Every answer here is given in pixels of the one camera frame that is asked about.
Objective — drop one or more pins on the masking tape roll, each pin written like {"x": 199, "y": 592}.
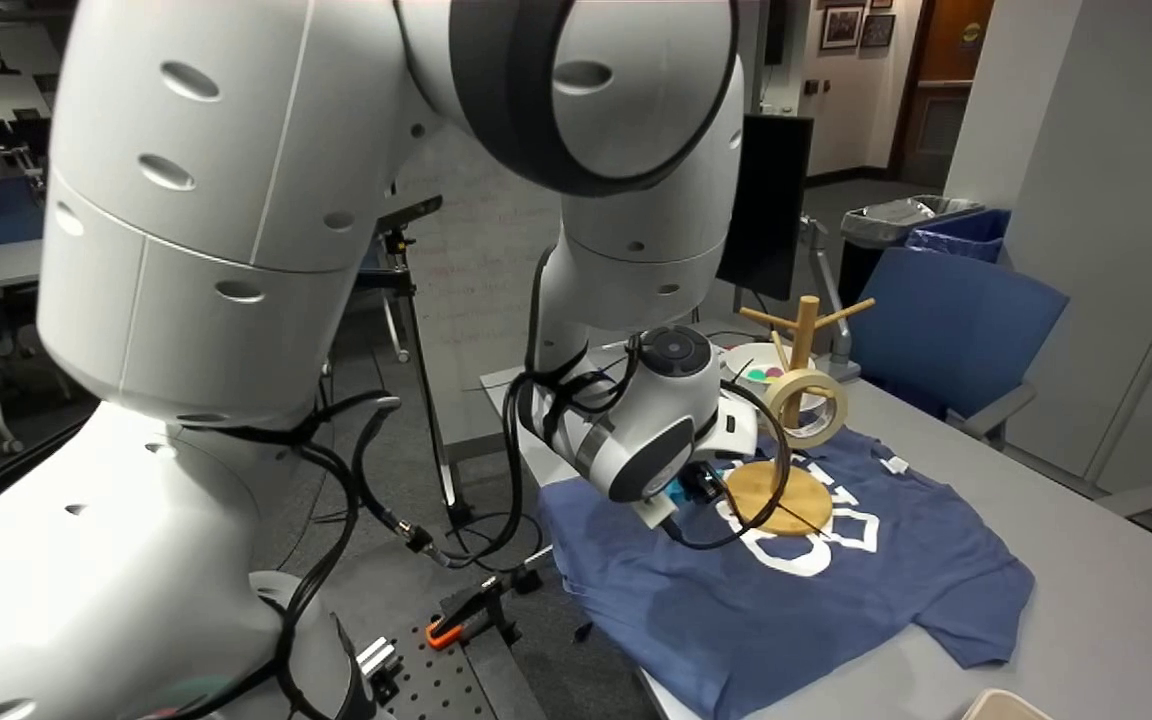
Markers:
{"x": 811, "y": 406}

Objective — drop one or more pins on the orange black clamp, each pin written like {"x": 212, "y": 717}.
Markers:
{"x": 458, "y": 615}

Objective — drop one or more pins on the white plate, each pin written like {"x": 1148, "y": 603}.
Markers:
{"x": 753, "y": 366}

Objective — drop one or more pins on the blue printed t-shirt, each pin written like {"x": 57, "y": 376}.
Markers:
{"x": 760, "y": 618}

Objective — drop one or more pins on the black monitor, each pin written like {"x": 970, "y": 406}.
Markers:
{"x": 768, "y": 198}

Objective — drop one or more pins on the blue chair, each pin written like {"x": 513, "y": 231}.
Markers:
{"x": 954, "y": 336}

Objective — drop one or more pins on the blue plastic clamp peg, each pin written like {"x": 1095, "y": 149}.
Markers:
{"x": 701, "y": 481}

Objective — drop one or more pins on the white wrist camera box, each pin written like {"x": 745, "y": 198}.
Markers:
{"x": 735, "y": 428}

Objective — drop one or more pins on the black camera on tripod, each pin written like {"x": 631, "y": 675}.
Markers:
{"x": 391, "y": 275}

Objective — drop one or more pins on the blue recycling bin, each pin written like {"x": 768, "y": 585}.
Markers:
{"x": 964, "y": 232}

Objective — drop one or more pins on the wooden peg rack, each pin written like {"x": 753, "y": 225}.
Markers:
{"x": 783, "y": 497}

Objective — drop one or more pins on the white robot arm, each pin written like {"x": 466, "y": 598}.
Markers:
{"x": 212, "y": 186}

